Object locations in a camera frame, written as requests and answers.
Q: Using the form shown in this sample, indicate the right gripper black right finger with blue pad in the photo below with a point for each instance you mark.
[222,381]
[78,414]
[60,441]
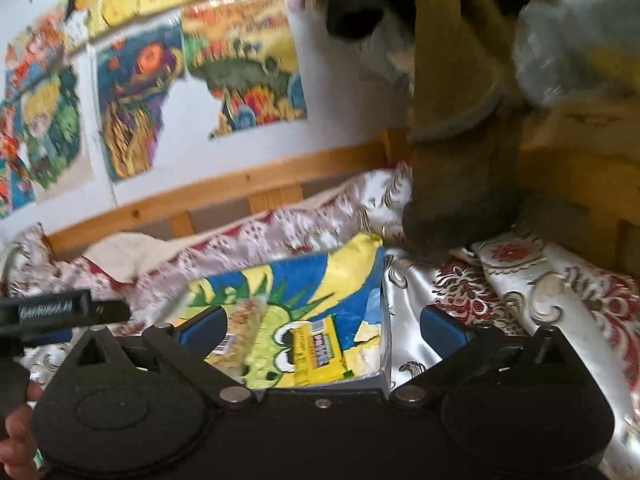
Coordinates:
[466,351]

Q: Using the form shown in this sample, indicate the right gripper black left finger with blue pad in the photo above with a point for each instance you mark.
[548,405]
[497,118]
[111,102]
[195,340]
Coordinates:
[183,349]

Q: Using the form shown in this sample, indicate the clear rice cracker snack pack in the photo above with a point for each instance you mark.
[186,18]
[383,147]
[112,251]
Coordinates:
[244,318]

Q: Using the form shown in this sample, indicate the yellow seaweed snack packet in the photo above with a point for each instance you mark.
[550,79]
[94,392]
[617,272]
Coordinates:
[318,357]

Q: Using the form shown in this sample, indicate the person's left hand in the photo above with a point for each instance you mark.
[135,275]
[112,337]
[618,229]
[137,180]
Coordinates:
[18,449]

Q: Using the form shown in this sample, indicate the grey tray with dinosaur drawing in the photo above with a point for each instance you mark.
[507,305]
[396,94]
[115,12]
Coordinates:
[344,283]

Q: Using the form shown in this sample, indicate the floral satin bed cover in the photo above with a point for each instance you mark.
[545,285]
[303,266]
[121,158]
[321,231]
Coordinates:
[509,281]

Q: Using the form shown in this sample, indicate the brown hanging coat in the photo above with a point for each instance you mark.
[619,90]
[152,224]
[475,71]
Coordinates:
[468,115]

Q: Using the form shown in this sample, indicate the plastic bag of clothes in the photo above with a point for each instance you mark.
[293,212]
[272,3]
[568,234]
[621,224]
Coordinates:
[565,49]

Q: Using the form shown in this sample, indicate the anime girl wall drawing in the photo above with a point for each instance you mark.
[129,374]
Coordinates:
[29,57]

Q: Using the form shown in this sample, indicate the wooden bed frame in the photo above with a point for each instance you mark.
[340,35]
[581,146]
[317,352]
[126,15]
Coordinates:
[583,151]

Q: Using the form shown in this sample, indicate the blond child wall drawing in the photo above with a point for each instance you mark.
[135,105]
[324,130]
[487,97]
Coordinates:
[57,157]

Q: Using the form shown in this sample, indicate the swirly yellow wall drawing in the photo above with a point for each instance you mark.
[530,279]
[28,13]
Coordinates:
[134,74]

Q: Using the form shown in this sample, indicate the green hill wall drawing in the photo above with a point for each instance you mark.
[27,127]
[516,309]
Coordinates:
[244,51]

